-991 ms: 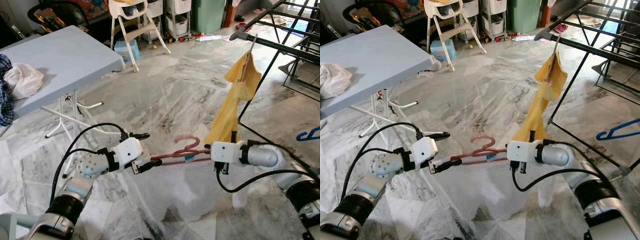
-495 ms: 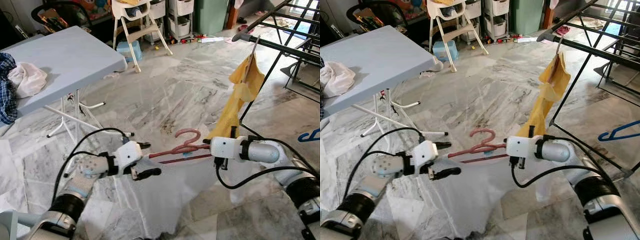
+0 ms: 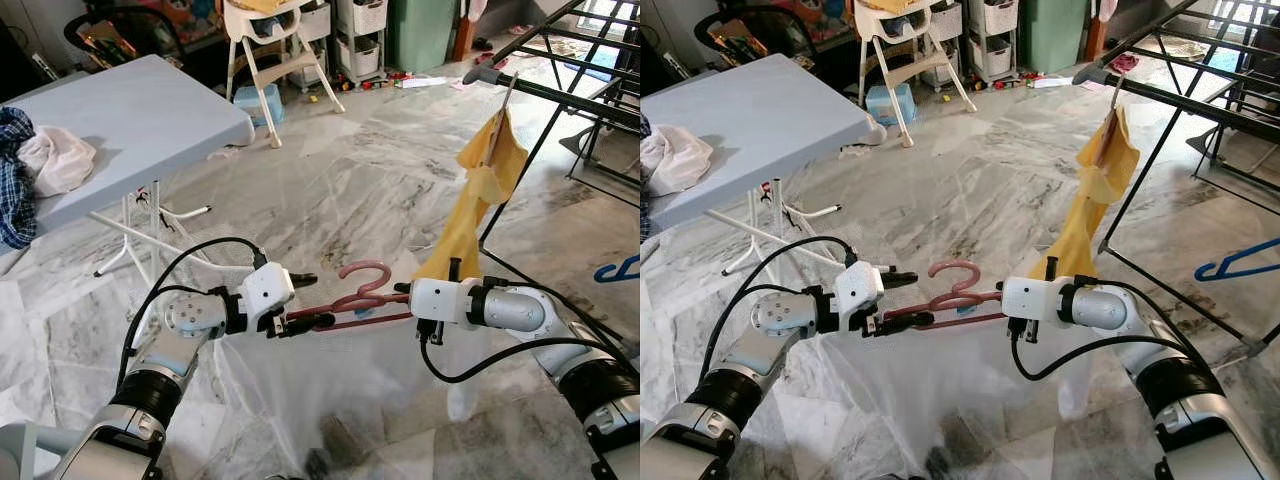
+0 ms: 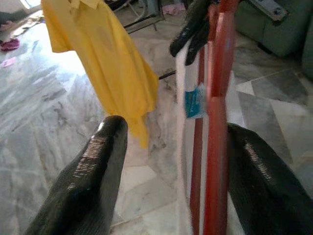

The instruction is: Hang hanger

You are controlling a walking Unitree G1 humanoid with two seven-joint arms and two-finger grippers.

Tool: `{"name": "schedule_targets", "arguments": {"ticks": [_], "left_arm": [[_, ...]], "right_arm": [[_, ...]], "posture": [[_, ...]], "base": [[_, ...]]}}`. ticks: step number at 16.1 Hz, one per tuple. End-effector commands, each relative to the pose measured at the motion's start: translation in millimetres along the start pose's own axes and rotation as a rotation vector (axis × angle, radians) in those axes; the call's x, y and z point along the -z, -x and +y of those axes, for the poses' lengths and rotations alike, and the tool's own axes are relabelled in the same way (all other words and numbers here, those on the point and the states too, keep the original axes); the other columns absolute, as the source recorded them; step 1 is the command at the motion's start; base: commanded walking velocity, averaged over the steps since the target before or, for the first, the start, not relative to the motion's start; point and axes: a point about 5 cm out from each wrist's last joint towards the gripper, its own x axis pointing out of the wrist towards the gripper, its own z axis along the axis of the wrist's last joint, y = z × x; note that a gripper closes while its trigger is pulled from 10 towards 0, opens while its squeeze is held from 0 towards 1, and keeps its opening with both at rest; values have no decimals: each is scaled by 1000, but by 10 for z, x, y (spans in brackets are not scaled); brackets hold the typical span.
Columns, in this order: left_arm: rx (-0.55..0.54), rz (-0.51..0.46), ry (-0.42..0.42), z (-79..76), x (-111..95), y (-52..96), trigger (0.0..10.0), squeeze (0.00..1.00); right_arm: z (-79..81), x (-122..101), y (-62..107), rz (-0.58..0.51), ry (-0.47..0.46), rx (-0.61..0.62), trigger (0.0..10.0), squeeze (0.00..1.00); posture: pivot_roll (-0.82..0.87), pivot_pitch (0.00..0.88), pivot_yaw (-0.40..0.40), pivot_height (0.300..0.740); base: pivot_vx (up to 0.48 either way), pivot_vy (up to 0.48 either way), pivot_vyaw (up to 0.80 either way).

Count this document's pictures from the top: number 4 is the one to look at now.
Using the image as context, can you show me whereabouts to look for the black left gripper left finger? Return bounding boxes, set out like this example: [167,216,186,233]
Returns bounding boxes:
[23,115,129,235]

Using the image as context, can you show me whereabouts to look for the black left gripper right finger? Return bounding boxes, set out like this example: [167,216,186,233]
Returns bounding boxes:
[227,123,313,235]

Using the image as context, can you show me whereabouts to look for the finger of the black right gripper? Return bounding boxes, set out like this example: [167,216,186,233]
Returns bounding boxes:
[185,22,210,66]
[170,0,211,57]

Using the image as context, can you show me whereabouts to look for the white shirt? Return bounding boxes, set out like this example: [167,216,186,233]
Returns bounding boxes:
[175,40,245,235]

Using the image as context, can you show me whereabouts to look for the reddish brown plastic hanger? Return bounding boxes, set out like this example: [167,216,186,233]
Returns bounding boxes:
[189,0,242,235]

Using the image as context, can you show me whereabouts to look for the yellow printed shirt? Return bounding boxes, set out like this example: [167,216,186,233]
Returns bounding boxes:
[41,0,159,149]

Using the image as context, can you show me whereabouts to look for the grey green sofa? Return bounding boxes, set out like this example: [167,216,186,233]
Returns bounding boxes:
[234,0,313,81]

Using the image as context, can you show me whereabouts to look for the pink paper sheet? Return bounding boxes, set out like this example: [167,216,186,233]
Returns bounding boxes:
[0,56,17,69]

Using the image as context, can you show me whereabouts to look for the maroon cloth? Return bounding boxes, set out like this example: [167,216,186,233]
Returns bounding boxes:
[0,38,21,52]

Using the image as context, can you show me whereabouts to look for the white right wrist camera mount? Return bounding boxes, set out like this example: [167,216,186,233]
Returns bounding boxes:
[246,0,289,22]

